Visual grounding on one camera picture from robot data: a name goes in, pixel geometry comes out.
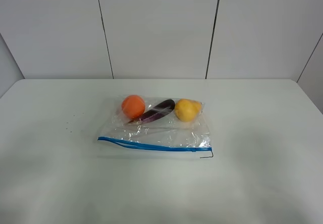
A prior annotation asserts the clear file bag blue zipper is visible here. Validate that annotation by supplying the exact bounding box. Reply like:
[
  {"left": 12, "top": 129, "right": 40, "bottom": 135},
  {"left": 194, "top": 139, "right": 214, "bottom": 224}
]
[{"left": 97, "top": 95, "right": 212, "bottom": 152}]

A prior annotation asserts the purple eggplant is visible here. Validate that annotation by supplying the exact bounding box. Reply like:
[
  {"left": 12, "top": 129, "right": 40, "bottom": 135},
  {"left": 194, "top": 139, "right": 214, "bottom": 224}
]
[{"left": 128, "top": 99, "right": 176, "bottom": 125}]

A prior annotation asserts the yellow pear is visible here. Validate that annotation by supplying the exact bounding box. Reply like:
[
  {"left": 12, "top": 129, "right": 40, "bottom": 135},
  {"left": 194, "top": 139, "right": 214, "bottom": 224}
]
[{"left": 174, "top": 99, "right": 202, "bottom": 122}]

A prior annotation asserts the orange fruit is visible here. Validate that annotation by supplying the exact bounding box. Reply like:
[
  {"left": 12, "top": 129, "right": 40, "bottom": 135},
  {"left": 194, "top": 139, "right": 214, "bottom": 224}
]
[{"left": 121, "top": 95, "right": 146, "bottom": 120}]

